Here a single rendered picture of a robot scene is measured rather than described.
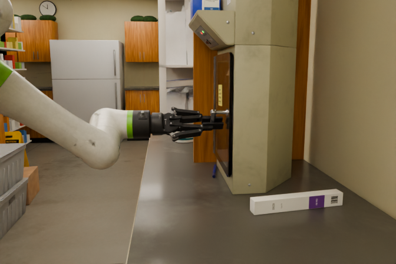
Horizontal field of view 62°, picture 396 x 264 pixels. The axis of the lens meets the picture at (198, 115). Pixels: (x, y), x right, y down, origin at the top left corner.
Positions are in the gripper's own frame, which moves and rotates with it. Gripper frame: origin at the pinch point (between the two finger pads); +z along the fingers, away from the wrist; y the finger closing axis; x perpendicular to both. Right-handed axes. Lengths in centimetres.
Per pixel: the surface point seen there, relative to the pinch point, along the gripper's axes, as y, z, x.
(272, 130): -6.1, 18.6, -3.3
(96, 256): 9, -65, 165
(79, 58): 378, -156, 297
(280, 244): -44.2, 10.1, -10.6
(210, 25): 14.1, -2.1, -28.9
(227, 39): 11.4, 3.1, -25.9
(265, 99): -0.9, 15.2, -12.4
